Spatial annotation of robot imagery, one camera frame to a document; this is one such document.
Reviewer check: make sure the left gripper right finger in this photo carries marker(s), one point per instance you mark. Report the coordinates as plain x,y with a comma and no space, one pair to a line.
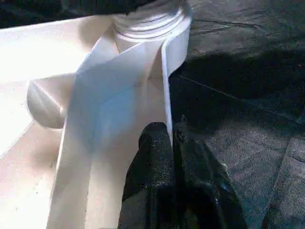
205,190

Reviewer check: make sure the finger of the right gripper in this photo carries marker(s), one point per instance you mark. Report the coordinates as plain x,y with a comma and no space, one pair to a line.
133,6

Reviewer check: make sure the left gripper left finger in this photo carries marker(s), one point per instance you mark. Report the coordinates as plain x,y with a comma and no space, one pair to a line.
150,181

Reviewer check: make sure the white plastic table leg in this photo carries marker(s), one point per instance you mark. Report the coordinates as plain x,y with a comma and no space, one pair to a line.
152,23

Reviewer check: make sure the white plastic table top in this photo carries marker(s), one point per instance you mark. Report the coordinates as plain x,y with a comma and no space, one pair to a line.
59,95

